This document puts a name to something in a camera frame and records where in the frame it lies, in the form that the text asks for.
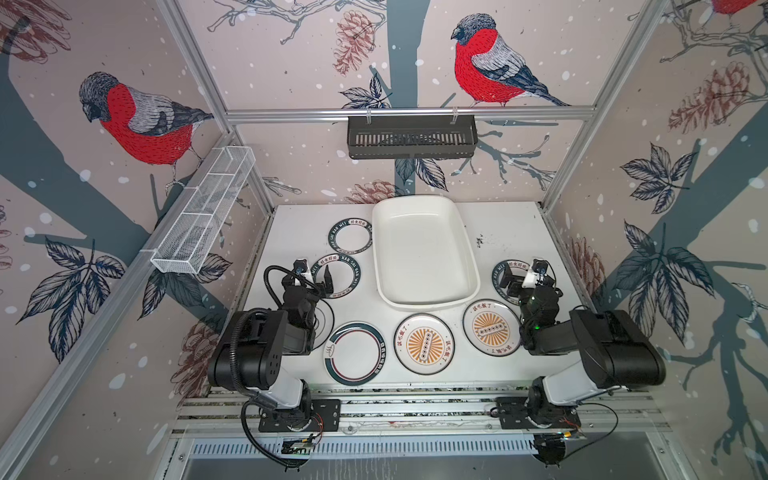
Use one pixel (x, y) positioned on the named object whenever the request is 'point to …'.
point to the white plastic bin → (424, 257)
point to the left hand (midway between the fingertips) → (310, 266)
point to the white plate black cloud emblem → (324, 321)
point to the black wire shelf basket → (406, 137)
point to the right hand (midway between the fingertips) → (523, 269)
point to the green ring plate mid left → (344, 273)
